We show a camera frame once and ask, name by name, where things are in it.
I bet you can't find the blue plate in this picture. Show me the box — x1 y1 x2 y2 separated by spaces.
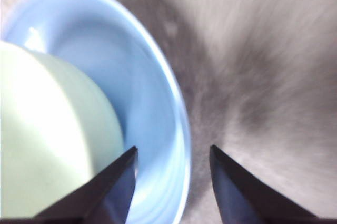
1 0 192 224

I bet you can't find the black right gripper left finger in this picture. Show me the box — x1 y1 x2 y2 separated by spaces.
0 145 139 224

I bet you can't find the green ribbed bowl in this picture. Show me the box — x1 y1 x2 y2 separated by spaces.
0 40 125 217

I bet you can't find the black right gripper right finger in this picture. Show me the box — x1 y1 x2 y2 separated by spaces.
209 144 337 224

